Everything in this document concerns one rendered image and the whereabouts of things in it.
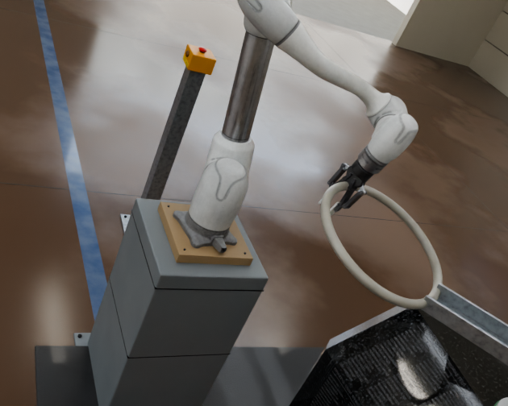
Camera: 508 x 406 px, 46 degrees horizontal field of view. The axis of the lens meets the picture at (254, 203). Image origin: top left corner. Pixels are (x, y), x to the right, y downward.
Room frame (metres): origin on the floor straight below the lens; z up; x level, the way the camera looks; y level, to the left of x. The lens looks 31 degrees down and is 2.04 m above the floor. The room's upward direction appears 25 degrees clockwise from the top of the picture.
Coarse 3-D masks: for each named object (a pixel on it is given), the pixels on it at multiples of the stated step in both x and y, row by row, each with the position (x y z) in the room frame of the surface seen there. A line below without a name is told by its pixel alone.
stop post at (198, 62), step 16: (192, 48) 2.64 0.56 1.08; (192, 64) 2.58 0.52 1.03; (208, 64) 2.62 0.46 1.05; (192, 80) 2.62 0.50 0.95; (176, 96) 2.66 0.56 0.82; (192, 96) 2.63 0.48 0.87; (176, 112) 2.61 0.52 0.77; (176, 128) 2.62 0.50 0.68; (160, 144) 2.65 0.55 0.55; (176, 144) 2.63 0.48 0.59; (160, 160) 2.61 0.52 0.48; (160, 176) 2.62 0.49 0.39; (144, 192) 2.64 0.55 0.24; (160, 192) 2.64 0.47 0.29
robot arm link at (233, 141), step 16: (256, 32) 1.85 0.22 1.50; (256, 48) 1.86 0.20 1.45; (272, 48) 1.90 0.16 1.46; (240, 64) 1.87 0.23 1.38; (256, 64) 1.86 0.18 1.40; (240, 80) 1.87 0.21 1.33; (256, 80) 1.87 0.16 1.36; (240, 96) 1.86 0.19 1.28; (256, 96) 1.88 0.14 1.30; (240, 112) 1.86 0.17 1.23; (224, 128) 1.88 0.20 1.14; (240, 128) 1.87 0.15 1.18; (224, 144) 1.85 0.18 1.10; (240, 144) 1.87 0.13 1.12; (208, 160) 1.85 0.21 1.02; (240, 160) 1.85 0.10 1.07
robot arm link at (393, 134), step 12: (384, 120) 1.84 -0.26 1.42; (396, 120) 1.78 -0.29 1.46; (408, 120) 1.79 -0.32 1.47; (384, 132) 1.78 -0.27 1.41; (396, 132) 1.76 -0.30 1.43; (408, 132) 1.77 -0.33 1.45; (372, 144) 1.79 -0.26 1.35; (384, 144) 1.76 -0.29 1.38; (396, 144) 1.76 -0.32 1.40; (408, 144) 1.78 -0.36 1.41; (384, 156) 1.77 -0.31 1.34; (396, 156) 1.78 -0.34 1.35
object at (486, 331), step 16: (448, 288) 1.63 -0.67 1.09; (432, 304) 1.53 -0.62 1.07; (448, 304) 1.61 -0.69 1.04; (464, 304) 1.60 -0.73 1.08; (448, 320) 1.50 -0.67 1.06; (464, 320) 1.49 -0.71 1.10; (480, 320) 1.57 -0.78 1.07; (496, 320) 1.55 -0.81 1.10; (464, 336) 1.47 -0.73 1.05; (480, 336) 1.46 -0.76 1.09; (496, 336) 1.53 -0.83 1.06; (496, 352) 1.43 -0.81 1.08
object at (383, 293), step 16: (336, 192) 1.75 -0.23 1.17; (368, 192) 1.88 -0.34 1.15; (320, 208) 1.64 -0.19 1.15; (400, 208) 1.91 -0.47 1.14; (416, 224) 1.88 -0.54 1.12; (336, 240) 1.52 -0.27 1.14; (432, 256) 1.78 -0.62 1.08; (352, 272) 1.46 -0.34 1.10; (432, 272) 1.73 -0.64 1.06; (368, 288) 1.45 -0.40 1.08; (384, 288) 1.46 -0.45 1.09; (432, 288) 1.64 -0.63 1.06; (400, 304) 1.46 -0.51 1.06; (416, 304) 1.50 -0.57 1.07
